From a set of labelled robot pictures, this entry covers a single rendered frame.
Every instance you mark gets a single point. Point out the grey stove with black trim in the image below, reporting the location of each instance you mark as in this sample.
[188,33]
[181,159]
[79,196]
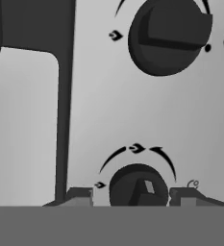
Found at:
[116,109]

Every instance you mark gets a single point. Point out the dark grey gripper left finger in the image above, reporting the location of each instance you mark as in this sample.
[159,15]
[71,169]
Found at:
[75,198]

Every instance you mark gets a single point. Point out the black stove knob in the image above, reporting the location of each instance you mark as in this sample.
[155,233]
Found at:
[134,187]
[168,36]

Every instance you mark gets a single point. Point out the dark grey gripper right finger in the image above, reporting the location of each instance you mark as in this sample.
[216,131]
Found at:
[188,198]

